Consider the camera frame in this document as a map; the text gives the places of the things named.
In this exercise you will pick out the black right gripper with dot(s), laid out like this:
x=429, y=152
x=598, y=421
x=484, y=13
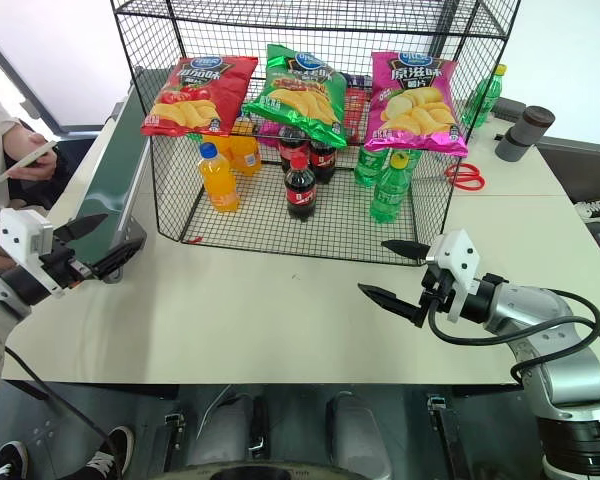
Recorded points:
x=437, y=292

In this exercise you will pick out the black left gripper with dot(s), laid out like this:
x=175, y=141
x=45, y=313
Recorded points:
x=62, y=265

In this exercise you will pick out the white smartphone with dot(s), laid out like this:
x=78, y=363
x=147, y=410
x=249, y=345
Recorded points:
x=35, y=154

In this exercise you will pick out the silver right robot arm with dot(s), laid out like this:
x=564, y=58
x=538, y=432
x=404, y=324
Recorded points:
x=560, y=365

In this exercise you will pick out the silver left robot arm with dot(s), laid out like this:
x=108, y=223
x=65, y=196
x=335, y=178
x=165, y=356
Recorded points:
x=0, y=310

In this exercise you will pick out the green conveyor tray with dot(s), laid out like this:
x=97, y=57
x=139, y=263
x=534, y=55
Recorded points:
x=112, y=170

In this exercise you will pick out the person's bare hand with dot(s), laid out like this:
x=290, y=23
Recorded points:
x=32, y=167

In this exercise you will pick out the green lemon soda bottle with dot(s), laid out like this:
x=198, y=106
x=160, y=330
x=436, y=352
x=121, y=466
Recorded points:
x=414, y=157
x=390, y=192
x=366, y=167
x=482, y=100

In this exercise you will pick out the small red scrap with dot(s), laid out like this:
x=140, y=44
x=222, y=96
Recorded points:
x=194, y=239

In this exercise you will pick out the cola bottle red cap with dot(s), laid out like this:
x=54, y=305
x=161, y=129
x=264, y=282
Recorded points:
x=300, y=192
x=290, y=145
x=325, y=160

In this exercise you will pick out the orange soda bottle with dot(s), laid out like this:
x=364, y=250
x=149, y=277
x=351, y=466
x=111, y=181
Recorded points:
x=219, y=182
x=245, y=155
x=219, y=141

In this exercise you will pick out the magenta potato chips bag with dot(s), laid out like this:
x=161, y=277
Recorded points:
x=415, y=110

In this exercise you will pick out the red snack packet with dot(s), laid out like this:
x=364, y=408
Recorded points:
x=356, y=112

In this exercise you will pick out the red potato chips bag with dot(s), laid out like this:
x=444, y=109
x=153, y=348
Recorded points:
x=200, y=95

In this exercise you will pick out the grey cylinder with dark cap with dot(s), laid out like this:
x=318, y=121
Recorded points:
x=525, y=132

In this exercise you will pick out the pink snack packet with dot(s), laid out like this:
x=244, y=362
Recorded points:
x=269, y=135

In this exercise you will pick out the blue snack packet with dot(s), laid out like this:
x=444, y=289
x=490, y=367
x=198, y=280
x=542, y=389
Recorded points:
x=360, y=80

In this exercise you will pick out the black and white sneaker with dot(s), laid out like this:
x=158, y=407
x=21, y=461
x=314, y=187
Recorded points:
x=597, y=210

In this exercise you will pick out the green potato chips bag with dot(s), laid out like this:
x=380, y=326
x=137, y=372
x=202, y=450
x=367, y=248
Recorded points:
x=300, y=95

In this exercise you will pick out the black canvas sneaker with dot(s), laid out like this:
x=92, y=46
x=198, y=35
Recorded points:
x=10, y=460
x=111, y=450

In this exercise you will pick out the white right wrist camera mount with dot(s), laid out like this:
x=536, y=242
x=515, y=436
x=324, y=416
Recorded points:
x=457, y=260

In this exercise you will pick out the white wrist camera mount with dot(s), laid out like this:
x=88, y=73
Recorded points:
x=457, y=260
x=22, y=240

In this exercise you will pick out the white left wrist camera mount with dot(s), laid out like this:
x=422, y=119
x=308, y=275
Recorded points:
x=22, y=240

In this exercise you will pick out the black table frame bracket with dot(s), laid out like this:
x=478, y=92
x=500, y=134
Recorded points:
x=175, y=440
x=442, y=430

